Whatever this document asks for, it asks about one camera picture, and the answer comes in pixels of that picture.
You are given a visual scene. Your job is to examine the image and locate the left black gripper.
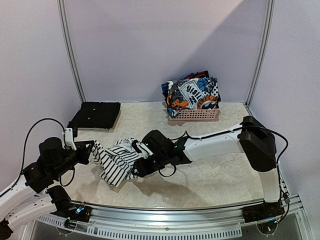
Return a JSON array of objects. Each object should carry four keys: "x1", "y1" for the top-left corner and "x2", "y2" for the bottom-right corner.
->
[{"x1": 52, "y1": 140, "x2": 94, "y2": 178}]

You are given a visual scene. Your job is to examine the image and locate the black white striped tank top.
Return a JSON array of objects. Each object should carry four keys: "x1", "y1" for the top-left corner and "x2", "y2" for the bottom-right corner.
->
[{"x1": 90, "y1": 137, "x2": 143, "y2": 188}]

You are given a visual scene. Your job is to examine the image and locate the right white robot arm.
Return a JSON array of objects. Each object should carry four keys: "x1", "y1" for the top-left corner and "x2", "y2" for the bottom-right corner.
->
[{"x1": 131, "y1": 115, "x2": 281, "y2": 218}]

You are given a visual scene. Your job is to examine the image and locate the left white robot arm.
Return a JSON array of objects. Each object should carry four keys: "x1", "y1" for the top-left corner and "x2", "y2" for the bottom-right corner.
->
[{"x1": 0, "y1": 137, "x2": 94, "y2": 240}]

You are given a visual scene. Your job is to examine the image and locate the pink plastic laundry basket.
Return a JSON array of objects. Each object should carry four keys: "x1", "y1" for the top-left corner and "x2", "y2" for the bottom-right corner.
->
[{"x1": 166, "y1": 104, "x2": 220, "y2": 122}]

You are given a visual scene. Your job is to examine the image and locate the colourful printed clothes pile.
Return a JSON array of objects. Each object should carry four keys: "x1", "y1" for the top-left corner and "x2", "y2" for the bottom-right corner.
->
[{"x1": 161, "y1": 70, "x2": 221, "y2": 119}]

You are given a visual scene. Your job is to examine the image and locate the folded black shirt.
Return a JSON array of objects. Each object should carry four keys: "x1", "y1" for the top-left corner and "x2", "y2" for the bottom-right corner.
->
[{"x1": 67, "y1": 101, "x2": 121, "y2": 129}]

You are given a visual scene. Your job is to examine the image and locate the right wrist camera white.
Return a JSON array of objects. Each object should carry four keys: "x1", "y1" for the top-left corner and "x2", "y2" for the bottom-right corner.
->
[{"x1": 131, "y1": 140, "x2": 153, "y2": 159}]

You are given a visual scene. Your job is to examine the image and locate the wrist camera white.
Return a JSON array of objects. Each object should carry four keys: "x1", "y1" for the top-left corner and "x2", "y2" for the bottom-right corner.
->
[
  {"x1": 62, "y1": 127, "x2": 77, "y2": 151},
  {"x1": 131, "y1": 140, "x2": 153, "y2": 159}
]

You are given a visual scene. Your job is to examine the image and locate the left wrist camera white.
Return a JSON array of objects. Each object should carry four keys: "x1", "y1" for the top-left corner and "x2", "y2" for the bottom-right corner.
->
[{"x1": 62, "y1": 127, "x2": 77, "y2": 151}]

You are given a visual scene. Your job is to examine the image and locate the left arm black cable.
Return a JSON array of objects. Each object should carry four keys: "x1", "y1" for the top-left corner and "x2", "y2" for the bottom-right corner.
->
[{"x1": 11, "y1": 117, "x2": 77, "y2": 187}]

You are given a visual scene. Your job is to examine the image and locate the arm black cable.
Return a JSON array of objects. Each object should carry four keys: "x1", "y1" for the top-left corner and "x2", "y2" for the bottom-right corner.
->
[
  {"x1": 158, "y1": 124, "x2": 290, "y2": 203},
  {"x1": 11, "y1": 117, "x2": 77, "y2": 187}
]

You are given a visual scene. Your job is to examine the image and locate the aluminium front rail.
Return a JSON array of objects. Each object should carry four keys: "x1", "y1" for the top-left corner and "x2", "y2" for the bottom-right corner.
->
[{"x1": 21, "y1": 194, "x2": 313, "y2": 240}]

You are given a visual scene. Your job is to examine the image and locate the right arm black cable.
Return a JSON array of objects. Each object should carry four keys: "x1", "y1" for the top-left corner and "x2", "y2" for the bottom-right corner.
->
[{"x1": 158, "y1": 124, "x2": 290, "y2": 203}]

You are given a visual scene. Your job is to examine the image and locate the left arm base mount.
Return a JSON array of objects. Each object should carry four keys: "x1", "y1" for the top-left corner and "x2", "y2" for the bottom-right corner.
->
[{"x1": 52, "y1": 203, "x2": 93, "y2": 230}]

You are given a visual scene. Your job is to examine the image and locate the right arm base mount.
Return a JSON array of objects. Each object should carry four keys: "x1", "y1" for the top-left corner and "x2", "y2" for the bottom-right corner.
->
[{"x1": 241, "y1": 200, "x2": 290, "y2": 236}]

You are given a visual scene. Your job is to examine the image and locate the right aluminium frame post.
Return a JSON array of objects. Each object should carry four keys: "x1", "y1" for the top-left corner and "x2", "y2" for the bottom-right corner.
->
[{"x1": 245, "y1": 0, "x2": 275, "y2": 109}]

